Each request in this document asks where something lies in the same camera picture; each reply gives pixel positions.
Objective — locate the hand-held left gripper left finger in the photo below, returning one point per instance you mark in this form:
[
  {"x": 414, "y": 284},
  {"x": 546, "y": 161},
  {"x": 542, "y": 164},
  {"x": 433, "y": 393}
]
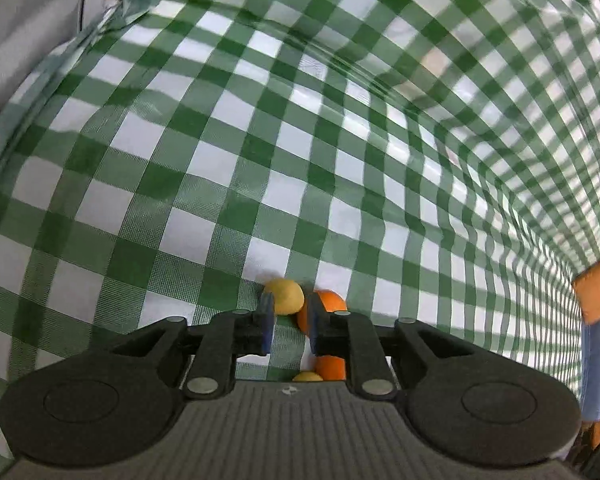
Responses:
[{"x": 267, "y": 327}]

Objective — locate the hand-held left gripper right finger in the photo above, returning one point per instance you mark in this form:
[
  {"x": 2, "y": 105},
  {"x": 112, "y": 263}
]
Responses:
[{"x": 314, "y": 327}]

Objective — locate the orange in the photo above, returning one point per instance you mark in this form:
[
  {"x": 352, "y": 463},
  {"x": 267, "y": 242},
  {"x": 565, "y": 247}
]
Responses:
[
  {"x": 333, "y": 302},
  {"x": 330, "y": 368}
]

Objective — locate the yellow lemon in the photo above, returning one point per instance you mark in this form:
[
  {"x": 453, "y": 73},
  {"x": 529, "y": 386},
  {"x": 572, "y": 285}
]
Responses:
[
  {"x": 288, "y": 297},
  {"x": 307, "y": 377}
]

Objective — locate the green white checkered tablecloth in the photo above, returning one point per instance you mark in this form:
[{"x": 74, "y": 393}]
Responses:
[{"x": 300, "y": 160}]

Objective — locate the white cloth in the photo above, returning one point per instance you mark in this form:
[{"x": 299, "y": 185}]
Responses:
[{"x": 25, "y": 25}]

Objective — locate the blue padded post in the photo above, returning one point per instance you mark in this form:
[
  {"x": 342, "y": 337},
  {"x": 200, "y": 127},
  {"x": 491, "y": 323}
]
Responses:
[{"x": 597, "y": 370}]

